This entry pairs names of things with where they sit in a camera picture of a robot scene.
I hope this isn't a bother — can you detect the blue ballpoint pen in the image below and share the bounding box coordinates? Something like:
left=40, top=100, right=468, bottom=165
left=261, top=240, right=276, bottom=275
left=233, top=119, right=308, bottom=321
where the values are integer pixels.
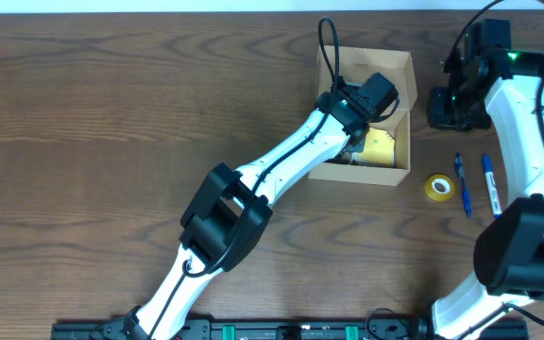
left=453, top=153, right=472, bottom=218

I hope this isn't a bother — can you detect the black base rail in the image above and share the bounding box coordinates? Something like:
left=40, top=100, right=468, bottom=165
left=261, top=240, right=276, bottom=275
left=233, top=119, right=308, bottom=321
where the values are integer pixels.
left=49, top=309, right=531, bottom=340

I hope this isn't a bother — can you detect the yellow clear tape roll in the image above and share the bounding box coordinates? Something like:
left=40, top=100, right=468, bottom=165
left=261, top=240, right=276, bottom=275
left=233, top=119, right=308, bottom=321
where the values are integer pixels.
left=424, top=174, right=456, bottom=202

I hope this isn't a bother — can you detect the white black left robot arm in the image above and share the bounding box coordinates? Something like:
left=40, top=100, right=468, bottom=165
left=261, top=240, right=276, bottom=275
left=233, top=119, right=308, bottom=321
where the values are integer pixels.
left=123, top=73, right=399, bottom=339

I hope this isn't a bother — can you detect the yellow sticky note pad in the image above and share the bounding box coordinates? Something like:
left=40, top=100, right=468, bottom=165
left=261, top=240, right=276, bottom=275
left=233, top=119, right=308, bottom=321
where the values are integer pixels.
left=352, top=127, right=395, bottom=167

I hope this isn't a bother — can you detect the blue whiteboard marker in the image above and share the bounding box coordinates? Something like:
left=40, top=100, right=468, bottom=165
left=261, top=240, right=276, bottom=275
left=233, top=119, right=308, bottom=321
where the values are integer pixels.
left=482, top=154, right=502, bottom=218

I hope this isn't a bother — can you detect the cardboard box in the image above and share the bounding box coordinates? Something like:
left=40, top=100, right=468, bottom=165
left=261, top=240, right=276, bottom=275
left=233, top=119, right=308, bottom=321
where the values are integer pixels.
left=309, top=46, right=417, bottom=186

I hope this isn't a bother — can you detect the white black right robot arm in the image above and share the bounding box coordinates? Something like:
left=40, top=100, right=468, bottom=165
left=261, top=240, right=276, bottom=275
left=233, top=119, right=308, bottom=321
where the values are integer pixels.
left=427, top=19, right=544, bottom=339

